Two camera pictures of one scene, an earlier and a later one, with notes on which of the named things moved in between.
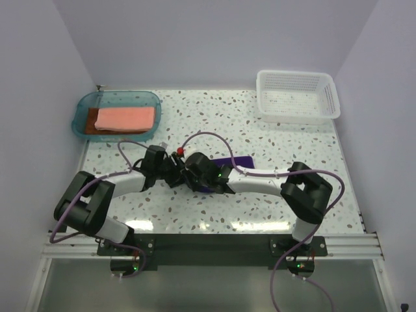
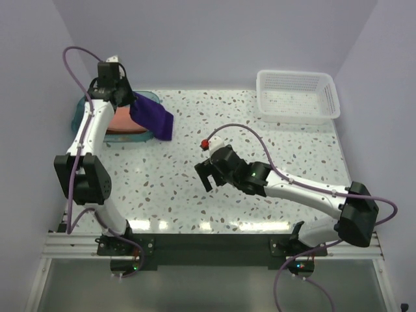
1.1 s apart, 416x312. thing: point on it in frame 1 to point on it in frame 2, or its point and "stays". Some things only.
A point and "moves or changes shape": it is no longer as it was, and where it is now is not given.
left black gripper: [176, 178] to [131, 97]
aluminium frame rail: [359, 246] stays
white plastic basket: [297, 97] stays
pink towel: [125, 119] stays
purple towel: [242, 161] moves or changes shape
